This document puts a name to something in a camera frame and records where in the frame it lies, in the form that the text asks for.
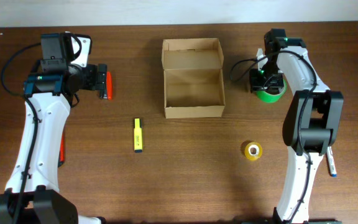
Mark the yellow clear tape roll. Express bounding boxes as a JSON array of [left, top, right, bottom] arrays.
[[244, 142, 263, 161]]

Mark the yellow highlighter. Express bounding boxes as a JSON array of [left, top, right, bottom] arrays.
[[134, 118, 143, 153]]

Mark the red black stapler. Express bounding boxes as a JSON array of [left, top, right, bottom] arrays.
[[104, 72, 113, 100]]

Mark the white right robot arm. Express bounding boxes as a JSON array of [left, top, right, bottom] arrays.
[[249, 29, 344, 223]]

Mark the cardboard box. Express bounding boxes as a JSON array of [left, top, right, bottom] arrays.
[[162, 38, 226, 119]]

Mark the green tape roll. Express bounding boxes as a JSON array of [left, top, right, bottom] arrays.
[[256, 80, 287, 103]]

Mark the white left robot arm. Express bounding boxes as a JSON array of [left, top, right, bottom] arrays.
[[0, 32, 112, 223]]

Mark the blue white marker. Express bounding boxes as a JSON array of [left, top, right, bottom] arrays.
[[327, 146, 337, 177]]

